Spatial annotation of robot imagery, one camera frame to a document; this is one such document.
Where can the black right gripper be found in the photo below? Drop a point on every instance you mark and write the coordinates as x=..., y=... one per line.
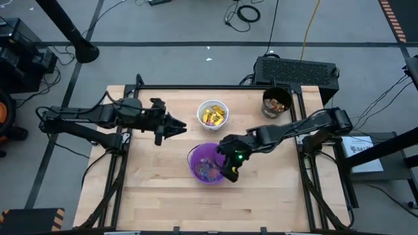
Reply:
x=235, y=148

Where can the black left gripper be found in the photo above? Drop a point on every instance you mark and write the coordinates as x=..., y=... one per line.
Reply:
x=156, y=120

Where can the clear-wrapped blue gummy candy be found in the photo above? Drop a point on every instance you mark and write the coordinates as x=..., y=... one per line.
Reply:
x=200, y=164

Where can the orange candy wrapper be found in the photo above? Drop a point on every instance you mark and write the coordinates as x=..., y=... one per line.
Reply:
x=281, y=106
x=270, y=105

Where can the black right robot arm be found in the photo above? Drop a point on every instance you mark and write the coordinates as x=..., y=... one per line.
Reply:
x=294, y=129

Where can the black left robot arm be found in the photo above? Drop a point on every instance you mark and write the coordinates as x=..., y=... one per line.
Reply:
x=85, y=114

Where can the white ghost-face halloween bucket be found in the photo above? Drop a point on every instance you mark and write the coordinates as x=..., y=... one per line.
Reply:
x=212, y=129

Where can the purple halloween bucket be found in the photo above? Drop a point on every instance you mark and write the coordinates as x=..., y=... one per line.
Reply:
x=196, y=151

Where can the black skull-print halloween bucket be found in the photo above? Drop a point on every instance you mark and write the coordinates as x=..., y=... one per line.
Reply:
x=277, y=92

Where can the black computer case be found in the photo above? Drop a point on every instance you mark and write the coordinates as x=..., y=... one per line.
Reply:
x=294, y=73

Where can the black power strip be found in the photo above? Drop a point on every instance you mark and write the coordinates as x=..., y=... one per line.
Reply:
x=160, y=2

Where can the white printed sheet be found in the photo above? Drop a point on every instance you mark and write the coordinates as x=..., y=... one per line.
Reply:
x=365, y=158

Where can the black pole with round base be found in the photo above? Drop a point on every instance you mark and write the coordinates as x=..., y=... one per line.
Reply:
x=65, y=26

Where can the black gantry beam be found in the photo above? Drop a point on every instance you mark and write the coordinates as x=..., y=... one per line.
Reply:
x=392, y=143

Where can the black side stand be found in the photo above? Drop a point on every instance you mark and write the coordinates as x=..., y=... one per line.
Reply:
x=395, y=169

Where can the black equipment cases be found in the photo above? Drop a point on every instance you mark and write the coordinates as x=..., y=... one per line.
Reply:
x=19, y=55

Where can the orange and black machine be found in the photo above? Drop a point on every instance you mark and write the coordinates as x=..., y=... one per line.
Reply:
x=3, y=117

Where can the black mat with hazard stripe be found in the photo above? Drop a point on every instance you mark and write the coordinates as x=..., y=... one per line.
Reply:
x=29, y=222
x=408, y=16

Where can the black aluminium table frame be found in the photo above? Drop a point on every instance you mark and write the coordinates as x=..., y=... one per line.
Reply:
x=212, y=87

